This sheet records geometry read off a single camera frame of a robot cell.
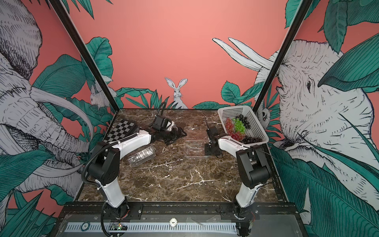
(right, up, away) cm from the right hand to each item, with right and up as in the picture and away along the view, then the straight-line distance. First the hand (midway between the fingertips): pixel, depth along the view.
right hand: (208, 149), depth 95 cm
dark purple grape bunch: (+30, +20, +15) cm, 39 cm away
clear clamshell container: (-43, -3, -2) cm, 43 cm away
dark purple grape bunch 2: (+27, +6, +3) cm, 28 cm away
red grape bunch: (+17, +15, +12) cm, 26 cm away
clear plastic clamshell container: (-8, 0, +4) cm, 9 cm away
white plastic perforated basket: (+34, +14, +6) cm, 38 cm away
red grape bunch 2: (+21, +8, +3) cm, 23 cm away
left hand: (-15, +10, -6) cm, 19 cm away
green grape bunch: (+23, +15, +9) cm, 29 cm away
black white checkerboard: (-62, +13, +9) cm, 64 cm away
